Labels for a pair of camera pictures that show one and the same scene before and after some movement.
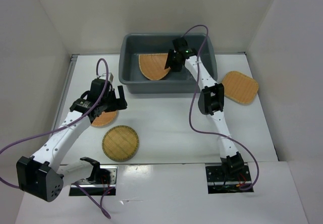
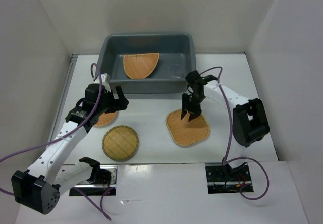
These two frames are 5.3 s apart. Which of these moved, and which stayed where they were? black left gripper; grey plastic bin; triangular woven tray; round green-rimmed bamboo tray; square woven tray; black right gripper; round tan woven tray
Moved: triangular woven tray; black right gripper; square woven tray; grey plastic bin
Stayed: round green-rimmed bamboo tray; round tan woven tray; black left gripper
